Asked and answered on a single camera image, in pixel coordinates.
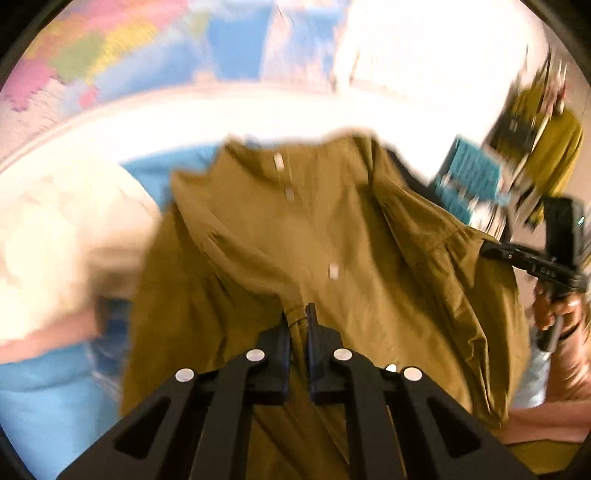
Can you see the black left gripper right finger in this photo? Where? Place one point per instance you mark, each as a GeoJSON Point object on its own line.
{"type": "Point", "coordinates": [341, 376]}

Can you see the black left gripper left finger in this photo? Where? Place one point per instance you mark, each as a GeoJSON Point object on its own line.
{"type": "Point", "coordinates": [258, 376]}

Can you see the olive brown shirt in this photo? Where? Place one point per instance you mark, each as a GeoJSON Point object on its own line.
{"type": "Point", "coordinates": [263, 233]}

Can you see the mustard yellow hanging cloth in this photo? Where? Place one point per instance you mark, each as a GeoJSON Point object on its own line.
{"type": "Point", "coordinates": [544, 147]}

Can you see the teal perforated storage basket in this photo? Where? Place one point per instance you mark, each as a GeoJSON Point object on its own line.
{"type": "Point", "coordinates": [471, 185]}

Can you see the blue bed sheet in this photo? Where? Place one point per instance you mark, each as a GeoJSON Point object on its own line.
{"type": "Point", "coordinates": [56, 405]}

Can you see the cream pillow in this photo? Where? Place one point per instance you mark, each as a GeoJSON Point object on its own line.
{"type": "Point", "coordinates": [72, 236]}

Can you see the colourful wall map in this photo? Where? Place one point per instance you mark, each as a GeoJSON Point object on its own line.
{"type": "Point", "coordinates": [96, 52]}

